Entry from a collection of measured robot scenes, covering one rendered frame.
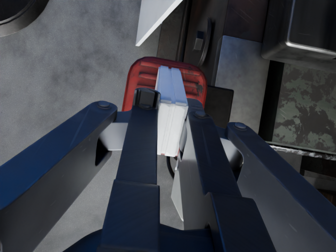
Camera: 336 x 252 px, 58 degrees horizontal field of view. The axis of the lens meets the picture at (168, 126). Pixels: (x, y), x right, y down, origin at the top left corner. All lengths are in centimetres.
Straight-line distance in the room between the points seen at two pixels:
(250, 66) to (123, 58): 68
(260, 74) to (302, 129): 8
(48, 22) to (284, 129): 85
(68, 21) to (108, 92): 25
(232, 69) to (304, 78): 8
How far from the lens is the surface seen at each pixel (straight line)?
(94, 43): 102
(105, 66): 100
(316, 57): 34
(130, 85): 22
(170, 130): 15
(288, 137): 37
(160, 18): 74
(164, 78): 18
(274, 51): 34
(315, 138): 39
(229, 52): 36
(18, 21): 106
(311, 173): 111
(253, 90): 36
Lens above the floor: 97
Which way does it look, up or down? 84 degrees down
